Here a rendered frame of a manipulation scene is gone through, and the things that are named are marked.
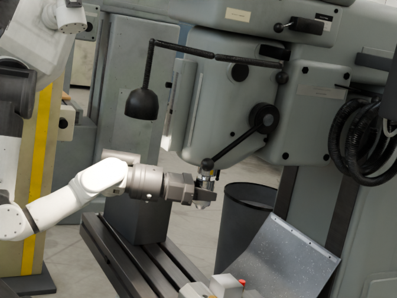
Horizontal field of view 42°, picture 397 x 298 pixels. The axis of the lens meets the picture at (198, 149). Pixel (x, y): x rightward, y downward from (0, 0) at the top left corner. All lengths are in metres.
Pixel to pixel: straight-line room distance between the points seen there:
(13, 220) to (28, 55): 0.38
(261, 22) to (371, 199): 0.56
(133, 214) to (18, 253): 1.64
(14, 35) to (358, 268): 1.04
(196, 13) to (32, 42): 0.40
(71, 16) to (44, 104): 1.69
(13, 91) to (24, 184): 1.84
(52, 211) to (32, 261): 2.00
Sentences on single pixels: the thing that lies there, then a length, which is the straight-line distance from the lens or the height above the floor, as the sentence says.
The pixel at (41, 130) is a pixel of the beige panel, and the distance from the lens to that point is 2.93.
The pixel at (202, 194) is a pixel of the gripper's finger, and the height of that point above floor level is 1.24.
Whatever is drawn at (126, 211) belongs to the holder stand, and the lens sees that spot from 1.66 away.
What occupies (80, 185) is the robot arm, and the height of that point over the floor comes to 1.23.
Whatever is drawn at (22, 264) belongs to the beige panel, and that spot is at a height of 0.11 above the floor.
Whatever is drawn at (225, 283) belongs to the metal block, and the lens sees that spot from 1.22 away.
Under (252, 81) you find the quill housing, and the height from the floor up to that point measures 1.53.
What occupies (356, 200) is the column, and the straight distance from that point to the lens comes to 1.42.
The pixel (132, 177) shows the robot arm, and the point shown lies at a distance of 1.25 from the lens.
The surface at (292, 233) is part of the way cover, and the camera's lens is 1.59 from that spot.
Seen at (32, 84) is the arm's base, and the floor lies 1.44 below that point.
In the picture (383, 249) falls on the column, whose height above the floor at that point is 1.14.
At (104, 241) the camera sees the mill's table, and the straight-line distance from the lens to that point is 1.64.
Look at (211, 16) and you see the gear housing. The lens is 1.08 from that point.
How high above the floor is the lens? 1.65
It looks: 14 degrees down
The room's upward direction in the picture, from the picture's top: 11 degrees clockwise
